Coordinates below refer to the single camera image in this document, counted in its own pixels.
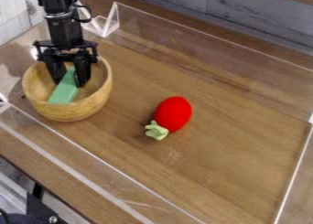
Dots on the black metal stand bracket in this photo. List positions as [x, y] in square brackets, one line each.
[37, 211]

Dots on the clear acrylic tray wall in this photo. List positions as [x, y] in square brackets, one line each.
[190, 132]

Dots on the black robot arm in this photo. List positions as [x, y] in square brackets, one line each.
[64, 25]

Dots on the brown wooden bowl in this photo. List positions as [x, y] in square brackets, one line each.
[92, 95]

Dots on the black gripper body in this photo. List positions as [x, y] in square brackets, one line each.
[83, 44]

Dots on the clear acrylic corner bracket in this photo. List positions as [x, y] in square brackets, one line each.
[103, 25]

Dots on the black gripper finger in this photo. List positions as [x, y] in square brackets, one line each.
[81, 61]
[55, 65]

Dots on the green rectangular block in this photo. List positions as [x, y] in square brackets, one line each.
[65, 91]

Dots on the red plush strawberry toy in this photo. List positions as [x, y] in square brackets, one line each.
[170, 117]

